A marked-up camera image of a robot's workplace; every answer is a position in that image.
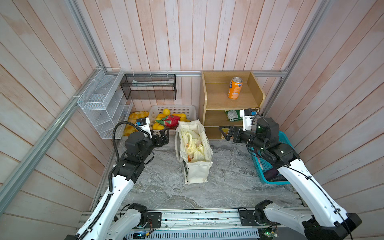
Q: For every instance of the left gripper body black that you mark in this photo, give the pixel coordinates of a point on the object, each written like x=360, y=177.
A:
x=155, y=141

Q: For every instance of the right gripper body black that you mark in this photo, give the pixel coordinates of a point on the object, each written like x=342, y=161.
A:
x=246, y=137

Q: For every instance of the cream canvas tote bag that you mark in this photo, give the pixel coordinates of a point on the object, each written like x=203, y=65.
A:
x=194, y=173

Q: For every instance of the yellow plastic bag orange print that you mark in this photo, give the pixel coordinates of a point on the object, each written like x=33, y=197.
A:
x=192, y=146

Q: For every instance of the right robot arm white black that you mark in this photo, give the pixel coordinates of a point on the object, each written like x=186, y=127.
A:
x=327, y=220

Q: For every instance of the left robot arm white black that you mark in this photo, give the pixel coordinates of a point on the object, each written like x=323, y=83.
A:
x=117, y=192

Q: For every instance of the yellow chips packet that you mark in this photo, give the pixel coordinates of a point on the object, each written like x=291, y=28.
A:
x=224, y=132

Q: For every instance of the pink dragon fruit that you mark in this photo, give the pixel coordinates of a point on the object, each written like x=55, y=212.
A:
x=171, y=121

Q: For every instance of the tray of yellow breads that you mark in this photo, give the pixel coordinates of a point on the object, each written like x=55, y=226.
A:
x=133, y=119

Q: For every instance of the yellow lemon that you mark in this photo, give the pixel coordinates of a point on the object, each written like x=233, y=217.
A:
x=166, y=112

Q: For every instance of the green snack packet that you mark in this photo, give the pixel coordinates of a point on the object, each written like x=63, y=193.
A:
x=233, y=115

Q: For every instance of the teal plastic basket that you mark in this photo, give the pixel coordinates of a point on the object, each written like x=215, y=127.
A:
x=262, y=167

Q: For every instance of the white plastic fruit basket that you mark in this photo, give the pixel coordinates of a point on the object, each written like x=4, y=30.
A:
x=188, y=110

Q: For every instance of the purple eggplant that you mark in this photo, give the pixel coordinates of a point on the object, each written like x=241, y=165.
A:
x=271, y=174

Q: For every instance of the orange soda can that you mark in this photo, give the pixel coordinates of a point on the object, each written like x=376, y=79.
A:
x=235, y=88

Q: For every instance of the wooden shelf unit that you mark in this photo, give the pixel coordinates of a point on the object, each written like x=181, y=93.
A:
x=214, y=101

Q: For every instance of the black mesh basket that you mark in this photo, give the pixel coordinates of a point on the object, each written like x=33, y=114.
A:
x=149, y=87

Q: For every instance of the white wire rack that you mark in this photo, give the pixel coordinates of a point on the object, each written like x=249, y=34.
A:
x=103, y=101

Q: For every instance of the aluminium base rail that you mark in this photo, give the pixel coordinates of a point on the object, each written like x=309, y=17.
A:
x=200, y=224

